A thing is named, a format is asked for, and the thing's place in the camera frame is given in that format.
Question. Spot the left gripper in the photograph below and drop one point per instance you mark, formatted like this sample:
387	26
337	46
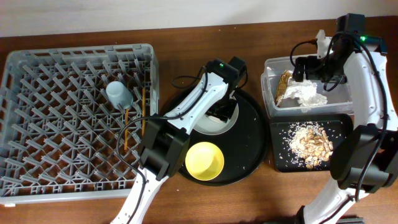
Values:
222	111

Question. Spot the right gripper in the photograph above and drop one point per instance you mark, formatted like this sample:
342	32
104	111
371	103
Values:
298	70

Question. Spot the gold foil snack wrapper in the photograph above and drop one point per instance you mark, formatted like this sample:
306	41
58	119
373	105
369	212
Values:
282	86

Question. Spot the white round plate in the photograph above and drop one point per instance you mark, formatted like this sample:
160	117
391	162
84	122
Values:
211	125

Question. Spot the white paper napkin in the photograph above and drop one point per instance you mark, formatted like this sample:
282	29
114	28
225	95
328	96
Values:
305	92

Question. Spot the wooden chopstick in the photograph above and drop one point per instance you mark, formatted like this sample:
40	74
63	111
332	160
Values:
126	134
143	109

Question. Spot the yellow bowl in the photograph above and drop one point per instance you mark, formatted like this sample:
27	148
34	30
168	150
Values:
204	161

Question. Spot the blue plastic cup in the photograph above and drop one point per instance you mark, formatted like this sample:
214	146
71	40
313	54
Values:
119	95

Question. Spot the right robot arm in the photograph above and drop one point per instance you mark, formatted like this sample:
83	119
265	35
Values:
366	160

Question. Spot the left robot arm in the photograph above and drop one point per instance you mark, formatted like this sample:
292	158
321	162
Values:
166	138

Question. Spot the grey plastic dishwasher rack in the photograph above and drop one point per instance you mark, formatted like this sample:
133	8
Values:
58	127

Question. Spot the clear plastic storage bin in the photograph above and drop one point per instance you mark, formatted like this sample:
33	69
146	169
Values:
339	100

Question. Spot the round black serving tray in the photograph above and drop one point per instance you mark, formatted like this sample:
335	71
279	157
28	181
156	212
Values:
244	146

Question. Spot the black rectangular tray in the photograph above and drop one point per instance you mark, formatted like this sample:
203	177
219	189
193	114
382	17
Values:
278	122

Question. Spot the food scraps in bowl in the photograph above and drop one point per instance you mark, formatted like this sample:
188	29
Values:
308	145

